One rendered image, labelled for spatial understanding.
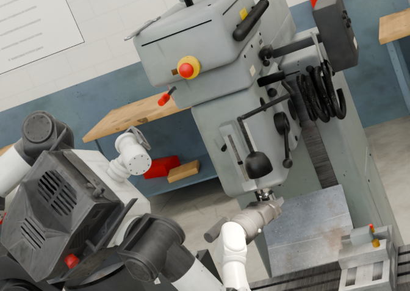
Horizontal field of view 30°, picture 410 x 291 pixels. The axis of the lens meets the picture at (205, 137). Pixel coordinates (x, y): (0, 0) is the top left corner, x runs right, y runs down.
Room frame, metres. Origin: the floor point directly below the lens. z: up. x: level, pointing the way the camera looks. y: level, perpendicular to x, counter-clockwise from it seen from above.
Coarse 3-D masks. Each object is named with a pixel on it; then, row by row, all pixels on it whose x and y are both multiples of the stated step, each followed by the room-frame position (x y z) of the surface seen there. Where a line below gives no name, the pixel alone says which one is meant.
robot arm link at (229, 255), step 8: (224, 224) 2.06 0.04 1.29; (232, 224) 2.06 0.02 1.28; (224, 232) 2.03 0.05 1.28; (232, 232) 2.03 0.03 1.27; (240, 232) 2.04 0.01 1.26; (224, 240) 2.01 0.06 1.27; (232, 240) 2.01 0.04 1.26; (240, 240) 2.01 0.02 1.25; (224, 248) 1.99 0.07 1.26; (232, 248) 1.98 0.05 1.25; (240, 248) 1.98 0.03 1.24; (224, 256) 1.98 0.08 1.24; (232, 256) 1.97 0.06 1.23; (240, 256) 1.98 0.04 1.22; (224, 264) 1.98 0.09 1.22
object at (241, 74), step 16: (256, 32) 2.35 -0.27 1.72; (256, 48) 2.26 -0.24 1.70; (240, 64) 2.08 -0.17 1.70; (256, 64) 2.19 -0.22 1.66; (192, 80) 2.13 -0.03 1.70; (208, 80) 2.12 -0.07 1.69; (224, 80) 2.10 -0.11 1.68; (240, 80) 2.09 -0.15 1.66; (176, 96) 2.15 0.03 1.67; (192, 96) 2.14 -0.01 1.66; (208, 96) 2.12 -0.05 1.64
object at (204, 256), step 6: (192, 252) 2.38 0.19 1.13; (198, 252) 2.39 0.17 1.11; (204, 252) 2.37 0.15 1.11; (198, 258) 2.34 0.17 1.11; (204, 258) 2.34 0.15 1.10; (210, 258) 2.38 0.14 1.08; (204, 264) 2.33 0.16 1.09; (210, 264) 2.36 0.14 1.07; (210, 270) 2.35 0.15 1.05; (216, 270) 2.38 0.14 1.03; (162, 276) 2.34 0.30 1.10; (216, 276) 2.36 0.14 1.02; (144, 282) 2.37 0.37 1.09; (156, 282) 2.35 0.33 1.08; (162, 282) 2.34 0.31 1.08; (168, 282) 2.33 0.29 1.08; (222, 282) 2.38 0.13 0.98; (150, 288) 2.37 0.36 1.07; (156, 288) 2.36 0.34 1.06; (162, 288) 2.35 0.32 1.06; (168, 288) 2.34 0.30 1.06; (174, 288) 2.33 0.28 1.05
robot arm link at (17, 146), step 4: (56, 120) 2.02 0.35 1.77; (60, 124) 2.03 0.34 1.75; (64, 124) 2.08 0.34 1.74; (60, 128) 2.02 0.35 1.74; (64, 128) 2.05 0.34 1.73; (60, 132) 2.01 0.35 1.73; (68, 132) 2.08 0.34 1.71; (68, 136) 2.07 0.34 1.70; (20, 140) 2.04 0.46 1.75; (64, 140) 2.04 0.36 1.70; (68, 140) 2.07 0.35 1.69; (16, 144) 2.04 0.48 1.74; (20, 144) 2.03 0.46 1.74; (16, 148) 2.03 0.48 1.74; (20, 148) 2.02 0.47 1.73; (20, 152) 2.01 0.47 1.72; (24, 156) 2.01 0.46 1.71; (28, 156) 2.01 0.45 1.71; (24, 160) 2.01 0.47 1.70; (28, 160) 2.01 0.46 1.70; (32, 160) 2.01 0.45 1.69; (32, 164) 2.02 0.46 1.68
